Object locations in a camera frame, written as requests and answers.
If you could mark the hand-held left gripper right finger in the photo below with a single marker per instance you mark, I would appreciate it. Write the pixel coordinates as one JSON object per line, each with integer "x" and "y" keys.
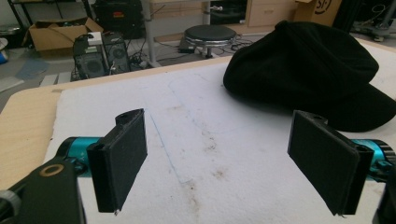
{"x": 323, "y": 158}

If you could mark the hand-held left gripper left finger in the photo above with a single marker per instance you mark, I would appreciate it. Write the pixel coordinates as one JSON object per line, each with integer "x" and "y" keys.
{"x": 120, "y": 161}

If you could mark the black cloth hat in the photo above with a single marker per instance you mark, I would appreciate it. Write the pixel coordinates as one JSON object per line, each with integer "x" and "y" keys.
{"x": 305, "y": 77}

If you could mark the white felt mat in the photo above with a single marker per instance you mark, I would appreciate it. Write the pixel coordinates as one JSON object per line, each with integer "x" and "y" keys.
{"x": 218, "y": 140}

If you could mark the small white box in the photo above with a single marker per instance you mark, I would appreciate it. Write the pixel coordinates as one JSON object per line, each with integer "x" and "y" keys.
{"x": 95, "y": 38}

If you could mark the grey metal table leg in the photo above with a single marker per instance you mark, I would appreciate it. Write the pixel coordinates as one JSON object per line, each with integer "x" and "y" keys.
{"x": 150, "y": 34}

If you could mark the open cardboard box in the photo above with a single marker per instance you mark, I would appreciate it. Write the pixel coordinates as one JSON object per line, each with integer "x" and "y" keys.
{"x": 59, "y": 35}

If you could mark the metal stand base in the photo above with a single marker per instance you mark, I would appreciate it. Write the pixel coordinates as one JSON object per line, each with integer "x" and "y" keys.
{"x": 375, "y": 28}

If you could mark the large black case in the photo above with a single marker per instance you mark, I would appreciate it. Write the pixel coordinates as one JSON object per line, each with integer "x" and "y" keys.
{"x": 120, "y": 17}

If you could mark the printed cardboard box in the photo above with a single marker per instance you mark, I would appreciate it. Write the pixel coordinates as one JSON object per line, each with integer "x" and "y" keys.
{"x": 317, "y": 11}

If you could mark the round black stool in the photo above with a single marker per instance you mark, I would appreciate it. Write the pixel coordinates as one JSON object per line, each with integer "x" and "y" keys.
{"x": 209, "y": 33}

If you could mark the blue and white container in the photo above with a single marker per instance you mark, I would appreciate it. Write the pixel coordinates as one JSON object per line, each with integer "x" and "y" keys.
{"x": 3, "y": 51}

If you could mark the black metal shelf rack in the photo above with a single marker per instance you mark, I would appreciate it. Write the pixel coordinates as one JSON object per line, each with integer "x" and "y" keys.
{"x": 49, "y": 4}

